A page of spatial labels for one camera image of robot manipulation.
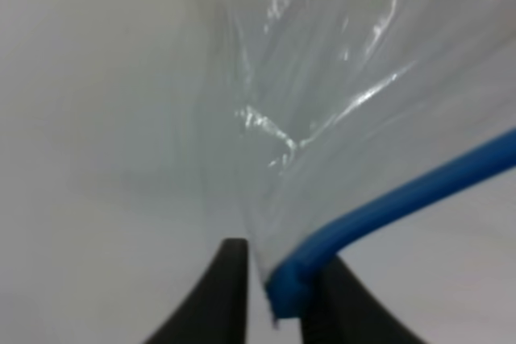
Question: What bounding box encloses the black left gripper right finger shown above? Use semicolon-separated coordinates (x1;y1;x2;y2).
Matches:
301;257;422;344

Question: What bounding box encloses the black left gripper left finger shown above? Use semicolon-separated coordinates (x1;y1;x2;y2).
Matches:
146;238;248;344

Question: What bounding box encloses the clear zip bag blue seal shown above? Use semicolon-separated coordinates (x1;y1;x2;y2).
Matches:
203;0;515;319

